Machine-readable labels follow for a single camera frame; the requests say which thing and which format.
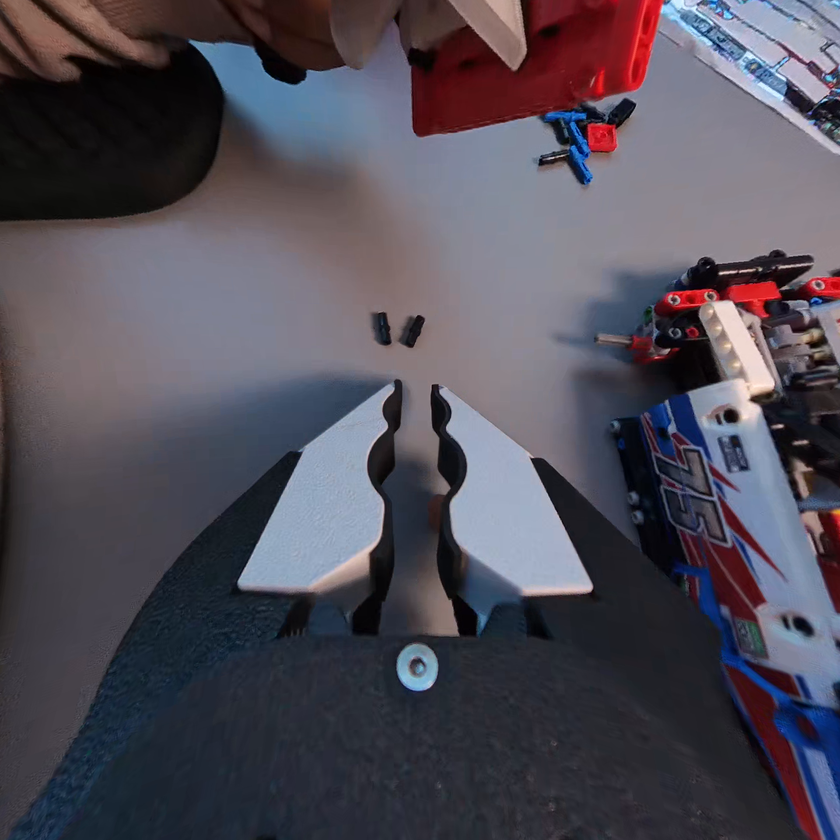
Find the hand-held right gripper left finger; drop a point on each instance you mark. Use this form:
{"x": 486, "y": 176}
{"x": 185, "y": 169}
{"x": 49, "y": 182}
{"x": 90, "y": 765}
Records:
{"x": 321, "y": 525}

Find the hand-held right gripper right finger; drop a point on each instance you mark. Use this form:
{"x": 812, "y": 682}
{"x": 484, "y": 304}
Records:
{"x": 518, "y": 525}

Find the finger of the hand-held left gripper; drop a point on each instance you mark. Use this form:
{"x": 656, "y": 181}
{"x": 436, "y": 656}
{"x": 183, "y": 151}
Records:
{"x": 499, "y": 26}

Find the red and white lego panel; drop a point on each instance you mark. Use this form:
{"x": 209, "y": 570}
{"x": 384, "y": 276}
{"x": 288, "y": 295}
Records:
{"x": 558, "y": 72}

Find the black lego pin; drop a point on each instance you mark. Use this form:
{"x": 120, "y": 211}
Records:
{"x": 382, "y": 328}
{"x": 413, "y": 331}

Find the person's left forearm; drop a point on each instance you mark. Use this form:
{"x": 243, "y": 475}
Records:
{"x": 98, "y": 33}

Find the pile of small lego pieces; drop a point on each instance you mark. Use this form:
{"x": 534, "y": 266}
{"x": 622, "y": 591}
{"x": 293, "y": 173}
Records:
{"x": 577, "y": 141}

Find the lego race car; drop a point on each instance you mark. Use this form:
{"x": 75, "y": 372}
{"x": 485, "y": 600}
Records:
{"x": 735, "y": 492}

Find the lego instruction booklet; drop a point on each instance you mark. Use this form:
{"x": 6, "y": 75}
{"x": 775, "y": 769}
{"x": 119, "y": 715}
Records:
{"x": 754, "y": 46}

